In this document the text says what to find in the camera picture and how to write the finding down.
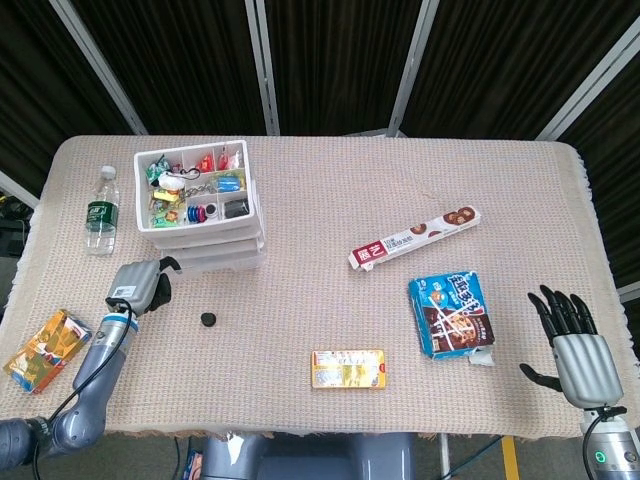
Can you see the small black rubber cap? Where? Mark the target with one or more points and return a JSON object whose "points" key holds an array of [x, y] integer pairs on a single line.
{"points": [[208, 319]]}

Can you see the green blue plastic packet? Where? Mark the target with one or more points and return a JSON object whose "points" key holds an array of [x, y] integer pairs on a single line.
{"points": [[227, 182]]}

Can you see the clear water bottle green label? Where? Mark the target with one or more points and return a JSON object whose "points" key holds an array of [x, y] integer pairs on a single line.
{"points": [[102, 215]]}

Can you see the green orange candy packet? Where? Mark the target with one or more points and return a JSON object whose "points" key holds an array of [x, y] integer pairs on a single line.
{"points": [[165, 218]]}

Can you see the white table leg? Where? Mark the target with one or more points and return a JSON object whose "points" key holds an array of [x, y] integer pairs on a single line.
{"points": [[444, 457]]}

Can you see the blue printed package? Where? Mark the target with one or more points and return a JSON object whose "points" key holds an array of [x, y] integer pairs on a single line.
{"points": [[194, 465]]}

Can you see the red item in clear wrap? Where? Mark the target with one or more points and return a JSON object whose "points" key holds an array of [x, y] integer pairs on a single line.
{"points": [[227, 159]]}

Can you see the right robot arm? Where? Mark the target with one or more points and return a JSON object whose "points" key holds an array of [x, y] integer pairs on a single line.
{"points": [[615, 450]]}

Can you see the red candy wrapper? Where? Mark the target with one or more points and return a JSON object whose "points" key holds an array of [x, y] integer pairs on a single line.
{"points": [[205, 163]]}

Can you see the clear plastic drawer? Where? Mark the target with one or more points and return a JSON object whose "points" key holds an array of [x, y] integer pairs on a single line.
{"points": [[225, 240], [225, 254], [225, 266]]}

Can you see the green candy wrapper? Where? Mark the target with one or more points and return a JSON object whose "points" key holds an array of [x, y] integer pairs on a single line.
{"points": [[154, 170]]}

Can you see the beige woven tablecloth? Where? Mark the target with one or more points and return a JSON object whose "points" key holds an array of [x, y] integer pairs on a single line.
{"points": [[310, 300]]}

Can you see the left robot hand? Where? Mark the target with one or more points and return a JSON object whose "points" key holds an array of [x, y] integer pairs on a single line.
{"points": [[135, 287]]}

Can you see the yellow flat food box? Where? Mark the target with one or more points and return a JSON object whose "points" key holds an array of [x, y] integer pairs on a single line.
{"points": [[350, 372]]}

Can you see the stack of coloured discs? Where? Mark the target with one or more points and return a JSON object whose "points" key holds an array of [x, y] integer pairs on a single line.
{"points": [[195, 214]]}

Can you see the yellow gold candy wrapper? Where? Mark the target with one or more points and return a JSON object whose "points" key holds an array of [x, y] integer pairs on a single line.
{"points": [[167, 196]]}

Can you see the grey partition frame post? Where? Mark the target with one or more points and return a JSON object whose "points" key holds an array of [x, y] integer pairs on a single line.
{"points": [[631, 289], [17, 189], [100, 65], [265, 75], [590, 85], [412, 65]]}

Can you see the blue cookie package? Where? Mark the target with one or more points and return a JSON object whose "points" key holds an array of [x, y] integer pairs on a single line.
{"points": [[450, 310]]}

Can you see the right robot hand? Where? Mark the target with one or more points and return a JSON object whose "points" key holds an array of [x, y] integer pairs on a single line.
{"points": [[587, 370]]}

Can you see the long white baking paper box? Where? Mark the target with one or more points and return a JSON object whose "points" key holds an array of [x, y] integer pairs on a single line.
{"points": [[415, 237]]}

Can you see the orange gold carton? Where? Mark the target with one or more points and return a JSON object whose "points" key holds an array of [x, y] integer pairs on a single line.
{"points": [[45, 350]]}

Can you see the grey robot torso base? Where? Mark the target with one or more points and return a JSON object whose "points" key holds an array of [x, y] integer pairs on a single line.
{"points": [[310, 460]]}

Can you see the white drawer organizer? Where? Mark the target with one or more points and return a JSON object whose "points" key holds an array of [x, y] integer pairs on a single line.
{"points": [[200, 230]]}

